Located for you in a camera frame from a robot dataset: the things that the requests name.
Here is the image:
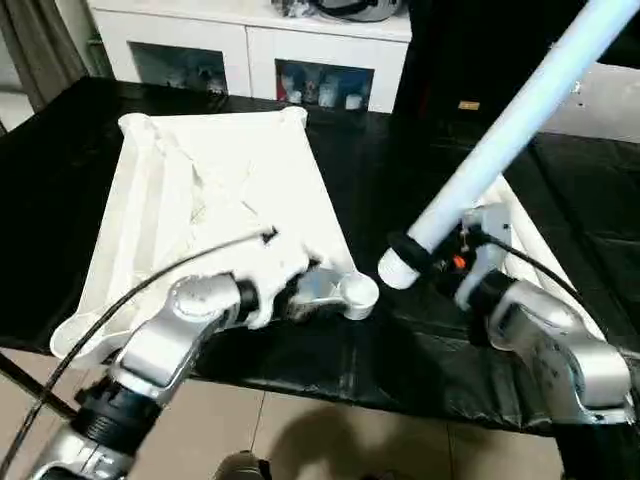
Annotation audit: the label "white plastic table top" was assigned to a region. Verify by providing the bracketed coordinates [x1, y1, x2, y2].
[50, 108, 382, 363]

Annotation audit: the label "white plastic table leg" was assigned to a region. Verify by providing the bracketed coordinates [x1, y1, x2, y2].
[377, 0, 640, 292]
[488, 178, 541, 271]
[498, 176, 607, 336]

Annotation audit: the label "grey cushion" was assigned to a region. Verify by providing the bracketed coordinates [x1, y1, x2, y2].
[545, 45, 640, 142]

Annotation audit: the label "dark items on cabinet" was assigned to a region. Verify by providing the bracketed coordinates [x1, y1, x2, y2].
[272, 0, 409, 23]

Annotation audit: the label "white glass-door cabinet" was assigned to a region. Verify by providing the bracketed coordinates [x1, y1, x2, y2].
[85, 0, 413, 114]

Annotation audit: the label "black table mat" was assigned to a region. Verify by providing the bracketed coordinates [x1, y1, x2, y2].
[0, 78, 640, 439]

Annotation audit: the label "grey curtain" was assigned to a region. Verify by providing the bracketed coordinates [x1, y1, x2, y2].
[0, 0, 96, 113]

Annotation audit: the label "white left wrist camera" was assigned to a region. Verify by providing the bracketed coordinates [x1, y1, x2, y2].
[234, 232, 313, 331]

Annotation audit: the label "black metal frame leg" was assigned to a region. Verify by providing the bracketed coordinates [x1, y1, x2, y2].
[0, 352, 79, 419]

